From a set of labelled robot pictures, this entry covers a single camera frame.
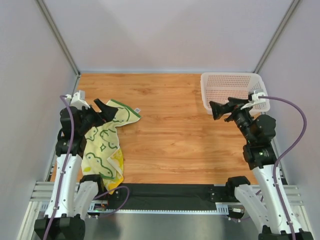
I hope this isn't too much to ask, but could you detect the green cream patterned towel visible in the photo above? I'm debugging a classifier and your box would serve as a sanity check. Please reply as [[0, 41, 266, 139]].
[[81, 99, 141, 180]]

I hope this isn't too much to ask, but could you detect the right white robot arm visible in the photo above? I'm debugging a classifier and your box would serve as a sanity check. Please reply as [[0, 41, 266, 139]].
[[209, 93, 313, 240]]

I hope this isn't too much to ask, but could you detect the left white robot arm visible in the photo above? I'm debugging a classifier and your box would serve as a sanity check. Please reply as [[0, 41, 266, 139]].
[[34, 95, 118, 240]]

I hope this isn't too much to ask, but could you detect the white perforated plastic basket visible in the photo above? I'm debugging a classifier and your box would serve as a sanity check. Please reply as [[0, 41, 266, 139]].
[[200, 72, 268, 115]]

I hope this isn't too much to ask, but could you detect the yellow lime patterned towel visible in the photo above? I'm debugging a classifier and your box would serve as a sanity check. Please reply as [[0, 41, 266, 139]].
[[102, 148, 124, 191]]

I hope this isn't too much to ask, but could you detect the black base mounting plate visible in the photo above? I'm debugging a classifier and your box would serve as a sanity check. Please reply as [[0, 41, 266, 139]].
[[122, 183, 239, 212]]

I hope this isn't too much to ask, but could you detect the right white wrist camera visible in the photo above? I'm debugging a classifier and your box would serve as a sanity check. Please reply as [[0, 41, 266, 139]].
[[240, 89, 266, 110]]

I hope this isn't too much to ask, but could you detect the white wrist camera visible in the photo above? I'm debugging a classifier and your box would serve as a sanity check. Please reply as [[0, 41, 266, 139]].
[[240, 89, 266, 110], [66, 90, 91, 110]]

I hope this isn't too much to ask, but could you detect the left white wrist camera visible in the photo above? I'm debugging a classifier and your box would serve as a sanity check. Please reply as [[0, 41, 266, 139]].
[[66, 90, 91, 110]]

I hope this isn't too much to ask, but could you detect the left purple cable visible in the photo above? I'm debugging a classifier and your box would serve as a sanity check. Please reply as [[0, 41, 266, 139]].
[[43, 94, 131, 240]]

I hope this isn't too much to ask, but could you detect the purple cable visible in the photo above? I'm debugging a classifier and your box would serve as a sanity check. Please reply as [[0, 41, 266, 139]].
[[43, 94, 131, 240], [228, 95, 309, 240]]

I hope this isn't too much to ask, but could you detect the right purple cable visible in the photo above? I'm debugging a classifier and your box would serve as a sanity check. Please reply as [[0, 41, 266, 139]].
[[228, 95, 309, 240]]

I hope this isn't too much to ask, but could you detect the aluminium front rail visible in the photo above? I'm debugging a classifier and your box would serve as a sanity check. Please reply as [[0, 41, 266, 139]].
[[29, 180, 81, 201]]

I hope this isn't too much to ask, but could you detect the slotted grey cable duct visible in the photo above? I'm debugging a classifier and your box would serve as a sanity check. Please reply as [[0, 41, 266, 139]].
[[87, 203, 231, 215]]

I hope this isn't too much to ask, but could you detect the right aluminium frame post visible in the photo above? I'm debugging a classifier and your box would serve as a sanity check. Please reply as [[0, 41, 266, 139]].
[[253, 0, 302, 74]]

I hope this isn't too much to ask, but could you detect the aluminium frame post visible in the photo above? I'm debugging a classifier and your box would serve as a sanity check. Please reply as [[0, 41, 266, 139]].
[[253, 0, 302, 74], [35, 0, 81, 76]]

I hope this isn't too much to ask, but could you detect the left aluminium frame post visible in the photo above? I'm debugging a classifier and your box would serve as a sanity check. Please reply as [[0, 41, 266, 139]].
[[35, 0, 81, 76]]

